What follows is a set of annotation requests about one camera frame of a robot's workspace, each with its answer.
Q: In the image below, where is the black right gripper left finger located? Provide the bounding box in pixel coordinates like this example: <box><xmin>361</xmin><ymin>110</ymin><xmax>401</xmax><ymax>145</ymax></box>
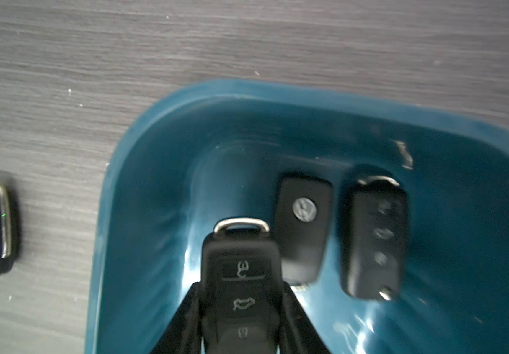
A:
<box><xmin>150</xmin><ymin>283</ymin><xmax>202</xmax><ymax>354</ymax></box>

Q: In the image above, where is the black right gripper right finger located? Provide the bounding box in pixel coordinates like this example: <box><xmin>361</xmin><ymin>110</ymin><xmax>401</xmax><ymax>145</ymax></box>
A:
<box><xmin>278</xmin><ymin>283</ymin><xmax>331</xmax><ymax>354</ymax></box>

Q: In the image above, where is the black VW car key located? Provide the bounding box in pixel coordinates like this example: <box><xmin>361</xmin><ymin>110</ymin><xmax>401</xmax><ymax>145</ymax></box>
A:
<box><xmin>273</xmin><ymin>174</ymin><xmax>334</xmax><ymax>286</ymax></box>

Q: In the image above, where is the teal plastic storage box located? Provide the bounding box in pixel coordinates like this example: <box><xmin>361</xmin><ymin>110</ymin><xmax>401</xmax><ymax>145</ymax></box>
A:
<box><xmin>84</xmin><ymin>80</ymin><xmax>509</xmax><ymax>353</ymax></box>

